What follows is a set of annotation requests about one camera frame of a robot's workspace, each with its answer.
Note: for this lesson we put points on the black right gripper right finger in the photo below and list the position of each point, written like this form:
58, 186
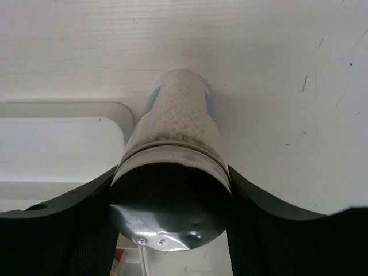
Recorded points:
268, 236

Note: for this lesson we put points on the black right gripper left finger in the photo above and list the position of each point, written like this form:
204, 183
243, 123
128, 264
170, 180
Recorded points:
71, 234

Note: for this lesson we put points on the tall blue-label jar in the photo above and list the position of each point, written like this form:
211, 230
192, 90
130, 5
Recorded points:
172, 190

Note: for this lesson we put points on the white divided tray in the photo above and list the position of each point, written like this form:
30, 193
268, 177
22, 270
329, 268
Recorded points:
48, 149

